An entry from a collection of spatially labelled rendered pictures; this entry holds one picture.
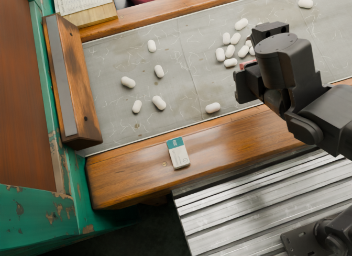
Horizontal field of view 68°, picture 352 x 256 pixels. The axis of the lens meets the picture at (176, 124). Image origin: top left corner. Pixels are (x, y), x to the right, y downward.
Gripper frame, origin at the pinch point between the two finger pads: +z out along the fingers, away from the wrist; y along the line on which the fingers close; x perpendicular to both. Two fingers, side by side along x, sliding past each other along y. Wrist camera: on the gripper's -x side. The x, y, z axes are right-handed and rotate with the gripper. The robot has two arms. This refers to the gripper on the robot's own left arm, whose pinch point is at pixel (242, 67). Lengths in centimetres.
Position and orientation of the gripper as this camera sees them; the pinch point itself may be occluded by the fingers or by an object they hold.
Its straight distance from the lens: 59.0
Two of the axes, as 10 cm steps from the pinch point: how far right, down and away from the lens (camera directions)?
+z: -2.0, -4.8, 8.6
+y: -9.5, 2.9, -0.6
